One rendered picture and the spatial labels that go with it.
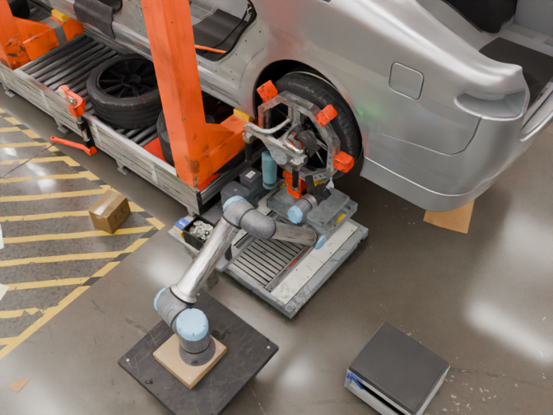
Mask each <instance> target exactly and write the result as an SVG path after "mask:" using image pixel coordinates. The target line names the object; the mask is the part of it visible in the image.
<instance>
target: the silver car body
mask: <svg viewBox="0 0 553 415"><path fill-rule="evenodd" d="M98 1H100V2H102V3H104V4H106V5H108V6H110V7H112V8H114V10H113V15H112V17H113V22H112V30H113V33H114V37H115V40H113V39H112V40H113V41H115V42H117V43H119V44H121V45H123V46H124V47H126V48H128V49H131V50H132V51H134V52H136V53H137V54H140V55H141V56H143V57H145V58H147V59H149V60H151V61H152V62H153V58H152V55H151V47H150V43H149V39H148V34H147V30H146V23H145V19H144V15H143V10H142V3H141V0H98ZM188 3H189V9H190V15H191V21H192V27H193V38H194V44H195V50H196V56H197V68H198V74H199V80H200V86H201V90H202V91H205V92H206V93H208V94H210V95H211V96H214V97H216V98H217V99H219V100H221V101H223V102H225V103H226V104H228V105H231V106H233V107H234V108H236V109H237V110H240V111H242V112H244V113H245V114H247V115H249V116H251V117H253V113H252V108H251V92H252V87H253V82H254V79H255V77H256V76H257V74H258V72H259V71H260V69H261V68H262V67H263V66H264V65H266V64H267V63H269V62H271V61H272V60H275V59H279V58H293V59H297V60H300V61H302V62H304V63H307V64H309V65H311V66H313V67H314V68H317V69H318V70H319V71H320V72H322V73H323V74H324V75H325V76H326V77H328V78H329V79H330V80H331V81H332V82H333V83H334V84H335V85H336V86H337V88H338V89H339V90H340V91H341V93H342V94H343V95H344V96H345V97H346V99H347V101H348V103H349V104H350V106H351V108H352V109H353V111H354V113H355V116H356V118H357V120H358V123H359V125H360V130H361V132H362V136H363V140H364V145H365V164H364V169H363V171H362V174H361V176H363V177H364V178H366V179H368V180H370V181H372V182H374V183H375V184H377V185H379V186H381V187H383V188H385V189H386V190H388V191H390V192H392V193H394V194H396V195H397V196H399V197H401V198H404V199H406V200H407V201H408V202H410V203H413V204H415V205H416V206H418V207H420V208H423V209H425V210H427V211H432V212H447V211H451V210H453V209H456V208H460V207H461V206H463V205H465V204H467V203H469V202H471V201H472V200H474V199H475V198H477V197H479V196H480V195H481V194H483V193H484V192H485V191H486V190H487V189H488V188H489V187H491V186H492V185H493V184H494V183H495V182H496V181H497V180H498V179H499V178H500V177H501V176H502V175H503V174H504V173H505V172H506V171H507V170H508V169H509V167H510V166H511V165H512V164H513V163H514V162H515V161H516V160H517V159H518V158H519V157H520V156H521V155H522V154H523V153H524V152H525V151H526V150H527V149H528V148H529V147H530V146H531V145H532V144H533V143H534V142H535V141H536V140H537V139H538V138H539V137H540V136H541V135H542V134H543V132H544V131H545V130H546V129H547V128H548V126H549V125H550V124H551V123H552V121H553V0H188ZM79 22H80V21H79ZM80 23H82V24H83V25H85V26H88V27H90V28H91V29H92V30H95V31H97V32H99V33H101V34H102V35H104V36H106V37H108V36H107V35H105V34H103V33H102V32H101V31H100V30H98V29H97V28H95V27H94V26H92V25H91V24H89V23H83V22H80ZM108 38H110V37H108ZM110 39H111V38H110Z"/></svg>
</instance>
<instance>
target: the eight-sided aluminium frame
mask: <svg viewBox="0 0 553 415"><path fill-rule="evenodd" d="M280 103H283V104H285V105H288V106H290V107H292V108H293V109H295V110H298V111H300V113H302V114H305V115H307V116H309V117H310V119H311V120H312V122H313V124H314V126H315V127H316V129H317V130H318V131H319V133H320V134H321V136H322V138H323V140H324V141H325V142H326V143H327V145H328V158H327V167H326V168H323V169H321V170H316V171H311V170H309V169H307V168H305V167H302V168H301V169H299V178H301V179H302V180H304V181H305V176H307V175H312V176H313V179H314V181H317V180H322V179H325V178H329V177H331V176H333V175H334V174H335V173H336V172H337V171H338V169H337V168H335V167H333V158H334V157H335V156H336V155H337V154H338V153H339V152H340V146H341V141H340V139H339V137H338V136H337V135H336V134H335V132H334V130H333V129H332V127H331V125H330V124H329V123H327V124H326V125H324V126H323V127H321V125H320V124H319V123H318V121H317V120H316V119H315V118H314V117H315V115H317V114H318V113H319V112H320V111H322V110H321V109H320V108H319V107H318V106H316V104H312V103H310V102H308V101H307V100H304V99H302V98H300V97H298V96H296V95H294V94H292V93H290V92H289V91H283V92H281V93H280V94H278V95H277V96H275V97H274V98H272V99H271V100H269V101H268V102H266V103H265V102H263V103H262V104H261V105H260V106H259V107H258V126H259V127H260V128H264V129H270V128H271V126H270V108H272V107H273V106H275V105H278V104H280ZM262 141H263V140H262ZM263 143H264V144H265V145H266V147H267V149H268V150H270V146H271V145H270V144H268V143H267V142H264V141H263ZM277 164H278V165H279V166H280V167H281V168H282V169H286V170H287V171H289V172H290V173H291V174H292V168H291V167H290V161H288V162H287V163H286V164H284V165H282V164H279V163H277Z"/></svg>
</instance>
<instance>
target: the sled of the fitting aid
mask: <svg viewBox="0 0 553 415"><path fill-rule="evenodd" d="M284 186H286V182H285V183H284V184H283V185H281V187H280V188H279V189H278V190H277V191H276V192H275V193H274V194H272V195H271V196H270V197H269V198H268V199H267V207H268V208H270V209H271V210H273V211H274V212H276V213H278V214H279V215H281V216H283V217H284V218H286V219H287V220H289V221H291V220H290V219H289V217H288V215H287V213H288V211H289V209H290V208H289V207H287V206H286V205H285V204H283V203H281V202H279V201H277V200H276V199H275V194H276V193H278V192H279V191H280V190H281V189H282V188H283V187H284ZM357 204H358V203H356V202H355V201H353V200H351V199H349V202H348V203H347V204H346V205H345V206H344V207H343V208H342V209H341V210H340V211H339V212H338V213H337V214H336V215H335V216H334V217H333V218H332V219H331V220H330V221H329V222H328V223H327V224H326V225H325V226H324V227H321V226H319V225H317V224H316V223H314V222H312V221H310V220H309V219H308V218H307V222H308V223H309V224H310V225H311V226H313V227H314V228H315V229H316V230H317V231H319V232H320V233H321V234H322V235H324V236H325V237H326V242H327V241H328V240H329V239H330V238H331V237H332V236H333V235H334V234H335V233H336V232H337V230H338V229H339V228H340V227H341V226H342V225H343V224H344V223H345V222H346V221H347V220H348V219H349V218H350V217H351V216H352V215H353V214H354V213H355V212H356V211H357ZM326 242H325V243H326Z"/></svg>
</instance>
